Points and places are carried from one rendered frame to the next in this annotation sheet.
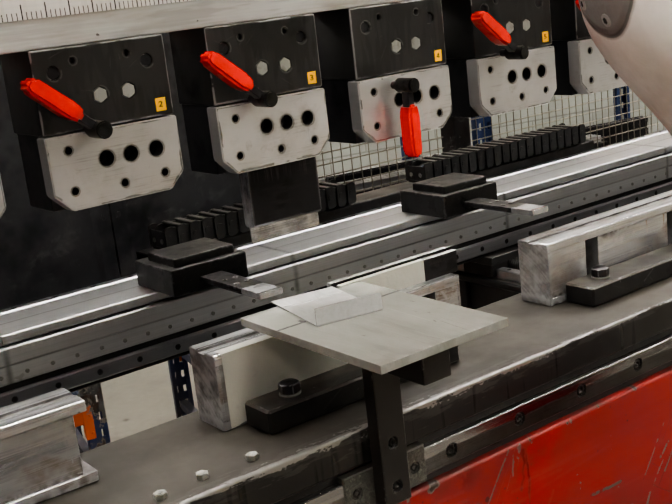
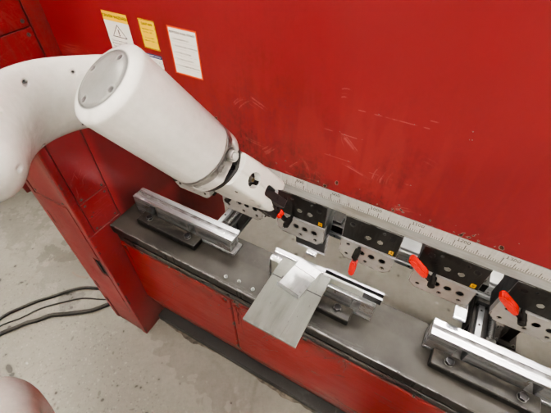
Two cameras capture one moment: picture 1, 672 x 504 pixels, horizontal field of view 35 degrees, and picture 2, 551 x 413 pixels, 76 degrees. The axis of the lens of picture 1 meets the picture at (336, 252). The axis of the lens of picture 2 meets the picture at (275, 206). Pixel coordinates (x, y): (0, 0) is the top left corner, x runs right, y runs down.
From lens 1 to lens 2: 1.21 m
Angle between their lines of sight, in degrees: 62
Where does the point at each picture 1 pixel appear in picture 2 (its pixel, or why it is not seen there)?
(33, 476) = (219, 244)
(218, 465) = (247, 282)
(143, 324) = not seen: hidden behind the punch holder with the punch
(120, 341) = not seen: hidden behind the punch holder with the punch
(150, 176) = (251, 213)
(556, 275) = (431, 342)
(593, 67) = (504, 315)
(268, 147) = (294, 231)
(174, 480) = (236, 274)
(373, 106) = (346, 247)
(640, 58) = not seen: outside the picture
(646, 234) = (508, 375)
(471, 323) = (287, 335)
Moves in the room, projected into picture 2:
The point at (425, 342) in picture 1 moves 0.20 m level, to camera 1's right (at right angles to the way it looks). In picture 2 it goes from (265, 325) to (296, 391)
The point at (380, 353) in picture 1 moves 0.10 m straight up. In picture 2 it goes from (253, 314) to (252, 297)
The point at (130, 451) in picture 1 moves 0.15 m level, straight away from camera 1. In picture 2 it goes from (252, 254) to (282, 236)
